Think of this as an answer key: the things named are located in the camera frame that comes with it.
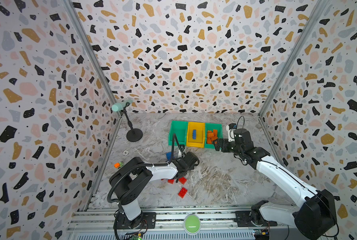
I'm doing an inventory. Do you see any orange lego brick low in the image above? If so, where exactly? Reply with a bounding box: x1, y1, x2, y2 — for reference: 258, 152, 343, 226
206, 138, 214, 144

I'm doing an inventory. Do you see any orange lego brick top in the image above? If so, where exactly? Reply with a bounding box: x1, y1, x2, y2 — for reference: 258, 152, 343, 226
207, 131, 214, 138

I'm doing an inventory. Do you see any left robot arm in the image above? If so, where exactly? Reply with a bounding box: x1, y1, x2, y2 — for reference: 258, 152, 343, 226
107, 152, 199, 230

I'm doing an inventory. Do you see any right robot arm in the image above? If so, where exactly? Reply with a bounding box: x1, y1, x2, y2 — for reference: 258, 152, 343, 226
212, 125, 338, 240

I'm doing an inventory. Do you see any yellow middle bin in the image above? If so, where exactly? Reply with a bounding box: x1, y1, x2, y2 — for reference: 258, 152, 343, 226
186, 122, 205, 148

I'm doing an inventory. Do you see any blue lego brick top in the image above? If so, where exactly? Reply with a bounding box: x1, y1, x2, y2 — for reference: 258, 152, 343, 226
166, 152, 174, 161

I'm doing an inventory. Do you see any red lego brick right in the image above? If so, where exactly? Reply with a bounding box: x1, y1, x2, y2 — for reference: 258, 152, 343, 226
178, 177, 187, 185

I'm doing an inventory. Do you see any left green bin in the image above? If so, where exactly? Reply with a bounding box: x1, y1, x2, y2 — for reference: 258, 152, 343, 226
168, 121, 188, 146

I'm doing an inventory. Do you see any green bin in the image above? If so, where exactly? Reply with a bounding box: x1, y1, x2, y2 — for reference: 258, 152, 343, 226
168, 121, 188, 146
204, 123, 223, 149

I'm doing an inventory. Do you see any right green bin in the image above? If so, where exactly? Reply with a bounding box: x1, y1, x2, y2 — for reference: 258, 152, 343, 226
204, 123, 223, 149

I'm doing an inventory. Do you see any lone red lego brick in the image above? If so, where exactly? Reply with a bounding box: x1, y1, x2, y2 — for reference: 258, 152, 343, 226
178, 188, 188, 199

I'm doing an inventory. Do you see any green microphone on stand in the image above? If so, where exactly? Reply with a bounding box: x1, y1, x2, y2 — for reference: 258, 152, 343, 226
111, 99, 143, 143

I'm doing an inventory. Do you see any green push button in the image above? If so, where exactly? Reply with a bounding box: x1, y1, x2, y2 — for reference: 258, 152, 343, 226
183, 214, 201, 236

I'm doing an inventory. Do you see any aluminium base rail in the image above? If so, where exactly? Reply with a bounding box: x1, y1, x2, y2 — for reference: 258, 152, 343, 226
65, 206, 305, 240

